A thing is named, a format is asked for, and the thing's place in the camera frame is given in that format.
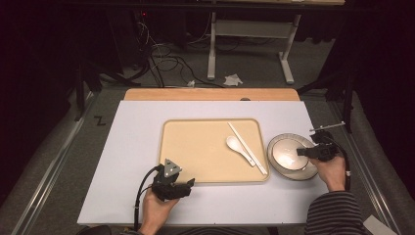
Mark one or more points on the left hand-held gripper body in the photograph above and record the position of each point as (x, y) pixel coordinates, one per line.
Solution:
(166, 187)

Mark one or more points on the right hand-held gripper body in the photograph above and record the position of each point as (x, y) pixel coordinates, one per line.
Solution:
(326, 150)

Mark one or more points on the white ribbed plate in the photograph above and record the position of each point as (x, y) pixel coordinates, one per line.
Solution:
(290, 174)

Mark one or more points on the beige tray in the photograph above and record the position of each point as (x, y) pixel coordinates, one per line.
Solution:
(195, 150)

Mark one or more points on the white spoon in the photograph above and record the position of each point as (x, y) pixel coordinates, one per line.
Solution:
(235, 144)

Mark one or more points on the person's right hand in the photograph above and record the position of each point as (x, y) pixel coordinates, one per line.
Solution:
(332, 173)

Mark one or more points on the person's left hand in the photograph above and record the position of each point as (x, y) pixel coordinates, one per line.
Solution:
(155, 210)

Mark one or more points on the white table board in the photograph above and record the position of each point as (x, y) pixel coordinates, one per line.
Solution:
(130, 147)

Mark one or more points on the black metal stand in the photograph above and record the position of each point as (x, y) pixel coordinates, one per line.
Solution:
(81, 88)
(348, 98)

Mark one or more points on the black round object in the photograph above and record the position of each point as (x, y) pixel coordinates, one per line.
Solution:
(94, 230)

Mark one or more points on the flat white paper sheet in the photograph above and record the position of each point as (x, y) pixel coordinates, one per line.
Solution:
(378, 225)

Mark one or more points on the small white paper scrap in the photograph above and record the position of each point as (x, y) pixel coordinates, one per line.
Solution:
(191, 84)

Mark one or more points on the crumpled white paper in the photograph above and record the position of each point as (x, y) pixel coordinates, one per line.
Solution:
(233, 80)

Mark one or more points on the metal floor rail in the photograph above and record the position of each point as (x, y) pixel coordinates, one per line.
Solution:
(49, 173)
(368, 163)

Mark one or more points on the white metal desk frame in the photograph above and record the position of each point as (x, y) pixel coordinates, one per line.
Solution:
(251, 28)

